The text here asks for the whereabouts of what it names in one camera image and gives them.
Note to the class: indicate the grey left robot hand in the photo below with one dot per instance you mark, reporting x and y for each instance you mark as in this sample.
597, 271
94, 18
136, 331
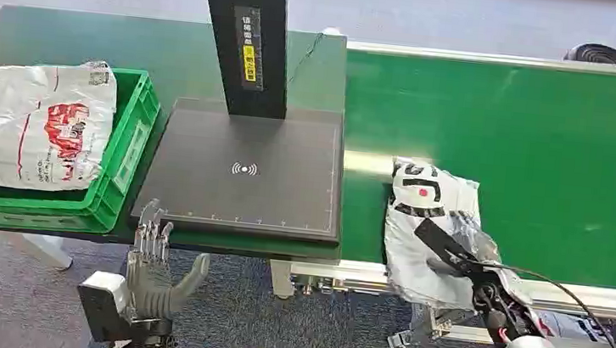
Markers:
150, 284

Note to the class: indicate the dark right robot hand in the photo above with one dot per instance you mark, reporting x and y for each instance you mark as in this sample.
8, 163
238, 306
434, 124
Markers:
493, 303

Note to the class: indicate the grey plastic parcel black print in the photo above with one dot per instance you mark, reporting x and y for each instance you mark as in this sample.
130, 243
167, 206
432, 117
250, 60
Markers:
418, 262

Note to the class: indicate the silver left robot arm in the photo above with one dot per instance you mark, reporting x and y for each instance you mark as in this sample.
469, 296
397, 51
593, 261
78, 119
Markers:
147, 344

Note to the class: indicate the white table leg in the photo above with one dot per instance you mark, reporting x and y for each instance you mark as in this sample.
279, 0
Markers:
49, 252

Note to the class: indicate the green plastic crate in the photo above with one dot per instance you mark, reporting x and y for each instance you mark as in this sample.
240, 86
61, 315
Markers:
117, 165

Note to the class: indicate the grey metal support leg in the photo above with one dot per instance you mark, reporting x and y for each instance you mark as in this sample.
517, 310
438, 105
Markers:
282, 280

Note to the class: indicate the green conveyor belt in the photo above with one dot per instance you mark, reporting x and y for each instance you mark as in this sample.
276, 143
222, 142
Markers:
541, 161

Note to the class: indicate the white plastic parcel red print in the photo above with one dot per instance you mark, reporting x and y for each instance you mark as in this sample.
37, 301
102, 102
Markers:
2, 126

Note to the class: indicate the black ribbed wheel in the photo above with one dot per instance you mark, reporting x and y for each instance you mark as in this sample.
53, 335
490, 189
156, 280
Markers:
599, 55

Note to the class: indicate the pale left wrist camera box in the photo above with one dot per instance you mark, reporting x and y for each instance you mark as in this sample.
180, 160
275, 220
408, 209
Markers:
100, 305

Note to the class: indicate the metal conveyor bracket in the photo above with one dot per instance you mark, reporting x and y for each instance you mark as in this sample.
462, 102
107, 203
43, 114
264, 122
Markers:
417, 330

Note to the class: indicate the black scanner stand with post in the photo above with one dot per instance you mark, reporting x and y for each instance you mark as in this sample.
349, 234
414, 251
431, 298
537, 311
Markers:
244, 189

